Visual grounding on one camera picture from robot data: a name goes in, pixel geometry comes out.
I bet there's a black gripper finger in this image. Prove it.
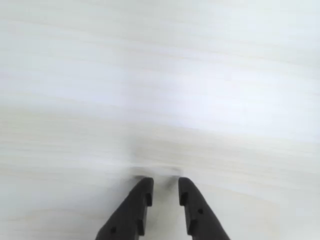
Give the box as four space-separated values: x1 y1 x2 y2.
95 176 155 240
177 176 231 240

